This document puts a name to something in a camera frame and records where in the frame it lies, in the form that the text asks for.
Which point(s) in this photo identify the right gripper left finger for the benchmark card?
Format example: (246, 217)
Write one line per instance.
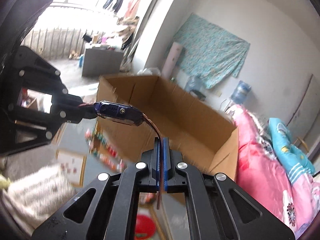
(107, 207)

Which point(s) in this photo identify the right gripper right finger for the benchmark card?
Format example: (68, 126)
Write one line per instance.
(217, 207)

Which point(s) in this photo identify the light blue blanket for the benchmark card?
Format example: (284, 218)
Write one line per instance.
(293, 160)

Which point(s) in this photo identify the finger of the left gripper holding watch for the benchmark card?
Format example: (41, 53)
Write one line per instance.
(76, 110)

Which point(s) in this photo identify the brown cardboard box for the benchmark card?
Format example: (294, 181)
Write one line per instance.
(205, 137)

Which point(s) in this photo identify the blue water jug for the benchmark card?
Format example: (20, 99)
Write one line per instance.
(240, 93)

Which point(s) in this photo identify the white fluffy sleeve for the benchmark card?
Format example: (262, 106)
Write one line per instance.
(34, 198)

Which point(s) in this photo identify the pink rolled mat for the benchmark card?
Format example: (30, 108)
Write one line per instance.
(171, 60)

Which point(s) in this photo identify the pink floral bed quilt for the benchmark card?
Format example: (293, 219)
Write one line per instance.
(262, 176)

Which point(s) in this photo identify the teal floral wall cloth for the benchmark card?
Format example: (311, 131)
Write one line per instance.
(209, 51)

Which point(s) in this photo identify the dark grey cabinet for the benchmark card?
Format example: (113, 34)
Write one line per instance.
(99, 62)

